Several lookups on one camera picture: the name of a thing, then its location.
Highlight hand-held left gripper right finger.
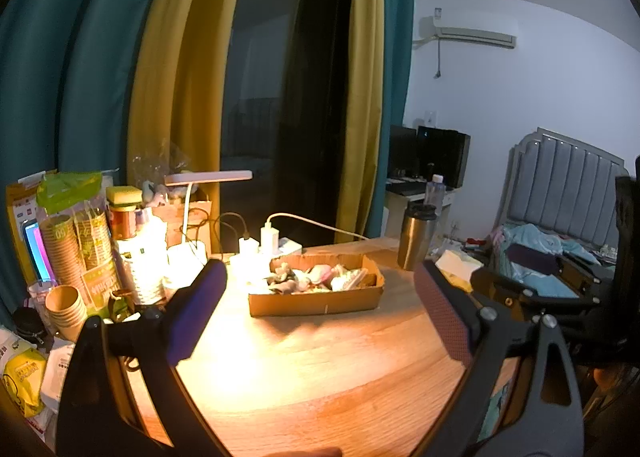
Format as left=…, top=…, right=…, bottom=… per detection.
left=413, top=259, right=587, bottom=457

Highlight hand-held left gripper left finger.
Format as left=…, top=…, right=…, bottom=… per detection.
left=56, top=258, right=231, bottom=457

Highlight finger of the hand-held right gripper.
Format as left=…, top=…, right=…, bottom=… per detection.
left=470, top=266, right=600, bottom=315

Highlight cardboard box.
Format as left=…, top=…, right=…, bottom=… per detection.
left=248, top=252, right=386, bottom=318

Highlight pink plush toy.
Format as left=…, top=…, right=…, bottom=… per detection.
left=306, top=264, right=334, bottom=286

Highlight light blue blanket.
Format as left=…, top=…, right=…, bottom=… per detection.
left=492, top=224, right=597, bottom=301

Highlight dark purple cloth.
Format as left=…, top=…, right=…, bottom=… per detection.
left=504, top=244, right=561, bottom=276

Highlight yellow tissue pack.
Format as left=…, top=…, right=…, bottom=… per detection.
left=434, top=249, right=484, bottom=293

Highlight white patterned container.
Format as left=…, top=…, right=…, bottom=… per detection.
left=117, top=221, right=169, bottom=306

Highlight steel tumbler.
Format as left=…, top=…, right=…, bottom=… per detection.
left=398, top=201, right=439, bottom=272

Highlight brown paper bag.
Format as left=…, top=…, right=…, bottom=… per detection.
left=151, top=186, right=214, bottom=251

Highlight tall white charger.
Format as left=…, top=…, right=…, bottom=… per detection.
left=259, top=221, right=281, bottom=256

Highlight white power strip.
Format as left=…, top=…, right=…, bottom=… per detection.
left=229, top=236, right=304, bottom=279

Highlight jar with yellow lid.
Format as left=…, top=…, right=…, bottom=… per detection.
left=106, top=185, right=144, bottom=241

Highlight grey padded headboard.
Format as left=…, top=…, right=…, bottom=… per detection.
left=506, top=126, right=632, bottom=259

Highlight small plush toys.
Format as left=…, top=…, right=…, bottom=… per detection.
left=141, top=180, right=186, bottom=206

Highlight clear water bottle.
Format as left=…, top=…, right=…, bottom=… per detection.
left=424, top=174, right=445, bottom=208

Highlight white side desk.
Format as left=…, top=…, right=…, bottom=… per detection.
left=384, top=176, right=456, bottom=239

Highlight wrapped stack of paper cups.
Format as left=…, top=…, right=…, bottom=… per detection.
left=38, top=209, right=124, bottom=311

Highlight white desk lamp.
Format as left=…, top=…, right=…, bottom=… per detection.
left=164, top=169, right=254, bottom=286

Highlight loose stack of paper cups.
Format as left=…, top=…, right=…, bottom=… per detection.
left=44, top=284, right=89, bottom=343

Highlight black computer monitor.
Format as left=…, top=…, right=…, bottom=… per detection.
left=416, top=125, right=471, bottom=190
left=388, top=125, right=419, bottom=178

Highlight clear plastic bag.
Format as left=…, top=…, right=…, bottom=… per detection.
left=132, top=139, right=196, bottom=188

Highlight white printed packet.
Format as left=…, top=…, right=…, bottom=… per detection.
left=39, top=339, right=76, bottom=413

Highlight phone with lit screen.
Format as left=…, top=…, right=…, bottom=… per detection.
left=22, top=219, right=56, bottom=283

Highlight black round jar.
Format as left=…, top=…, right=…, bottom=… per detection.
left=12, top=306, right=49, bottom=351

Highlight green plastic bag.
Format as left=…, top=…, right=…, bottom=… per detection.
left=35, top=171, right=104, bottom=216

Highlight yellow snack bag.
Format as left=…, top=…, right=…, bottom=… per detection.
left=0, top=344, right=49, bottom=418

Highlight teal curtain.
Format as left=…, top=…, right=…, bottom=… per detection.
left=0, top=0, right=182, bottom=319
left=375, top=0, right=416, bottom=239

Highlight dark glass door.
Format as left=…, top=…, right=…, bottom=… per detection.
left=219, top=0, right=354, bottom=254

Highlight yellow curtain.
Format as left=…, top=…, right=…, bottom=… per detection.
left=334, top=0, right=386, bottom=244
left=126, top=0, right=257, bottom=259

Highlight white air conditioner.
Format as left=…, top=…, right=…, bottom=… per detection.
left=418, top=10, right=519, bottom=50

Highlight black cable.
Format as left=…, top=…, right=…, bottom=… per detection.
left=191, top=211, right=249, bottom=259

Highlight white charging cable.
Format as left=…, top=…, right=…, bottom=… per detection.
left=264, top=212, right=372, bottom=242

